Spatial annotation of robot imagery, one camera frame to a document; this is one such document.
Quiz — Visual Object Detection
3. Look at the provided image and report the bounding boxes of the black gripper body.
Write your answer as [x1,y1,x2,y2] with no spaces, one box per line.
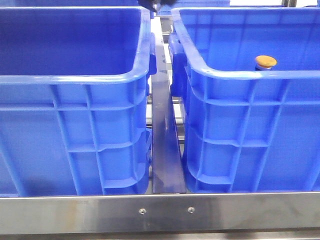
[137,0,177,12]

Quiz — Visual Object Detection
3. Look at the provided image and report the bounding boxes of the yellow push button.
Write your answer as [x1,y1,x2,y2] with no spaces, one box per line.
[255,55,278,71]

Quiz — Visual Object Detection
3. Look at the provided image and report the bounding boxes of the far blue crate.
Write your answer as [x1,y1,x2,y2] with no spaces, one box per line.
[157,0,230,16]

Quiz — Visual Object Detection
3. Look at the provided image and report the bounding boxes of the large blue plastic crate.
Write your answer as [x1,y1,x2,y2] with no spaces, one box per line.
[0,6,157,198]

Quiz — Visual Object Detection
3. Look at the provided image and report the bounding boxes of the blue crate at right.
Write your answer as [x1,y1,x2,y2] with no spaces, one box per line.
[171,7,320,193]

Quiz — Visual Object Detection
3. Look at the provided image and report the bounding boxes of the steel front rail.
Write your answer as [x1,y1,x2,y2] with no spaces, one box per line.
[0,192,320,235]

